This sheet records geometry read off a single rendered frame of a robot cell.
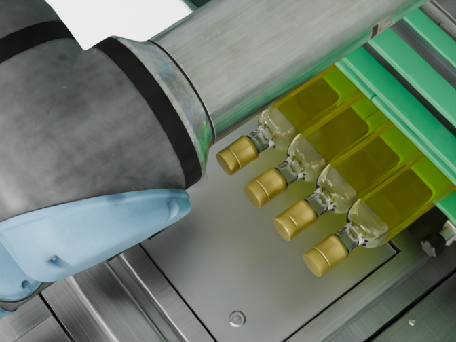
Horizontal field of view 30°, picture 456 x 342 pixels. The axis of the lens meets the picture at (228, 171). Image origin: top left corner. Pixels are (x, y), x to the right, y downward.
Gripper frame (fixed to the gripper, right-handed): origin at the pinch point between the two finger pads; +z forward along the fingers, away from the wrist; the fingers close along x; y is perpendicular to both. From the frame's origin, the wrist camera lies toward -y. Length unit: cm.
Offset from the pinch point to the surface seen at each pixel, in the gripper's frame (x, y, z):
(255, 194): 1.5, 12.1, -0.7
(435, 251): -4.9, 30.1, 14.7
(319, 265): 1.4, 24.0, -0.4
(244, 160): 0.8, 7.2, 1.5
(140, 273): -12.0, 7.0, -15.9
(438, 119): 5.9, 19.3, 22.3
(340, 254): 1.0, 24.4, 2.5
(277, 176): 1.6, 11.8, 3.0
